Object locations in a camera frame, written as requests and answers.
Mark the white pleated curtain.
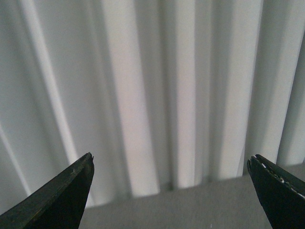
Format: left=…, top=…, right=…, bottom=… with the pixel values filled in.
left=0, top=0, right=305, bottom=212

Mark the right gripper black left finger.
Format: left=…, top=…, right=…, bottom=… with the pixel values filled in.
left=0, top=153, right=94, bottom=229

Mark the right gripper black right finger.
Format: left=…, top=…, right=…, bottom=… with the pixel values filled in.
left=247, top=154, right=305, bottom=229

